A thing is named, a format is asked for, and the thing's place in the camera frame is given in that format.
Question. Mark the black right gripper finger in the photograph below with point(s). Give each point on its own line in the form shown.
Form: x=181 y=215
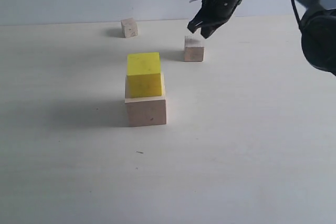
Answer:
x=207 y=29
x=199 y=21

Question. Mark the medium wooden cube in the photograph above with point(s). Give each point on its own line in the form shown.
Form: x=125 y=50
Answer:
x=193 y=49

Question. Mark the small wooden cube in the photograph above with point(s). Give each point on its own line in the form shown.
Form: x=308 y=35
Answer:
x=129 y=27

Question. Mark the yellow cube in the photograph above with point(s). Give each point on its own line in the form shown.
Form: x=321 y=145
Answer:
x=144 y=75

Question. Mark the large pale wooden cube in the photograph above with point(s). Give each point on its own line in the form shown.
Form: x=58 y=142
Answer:
x=146 y=111

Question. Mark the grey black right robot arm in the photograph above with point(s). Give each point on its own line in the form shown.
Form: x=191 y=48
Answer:
x=315 y=19

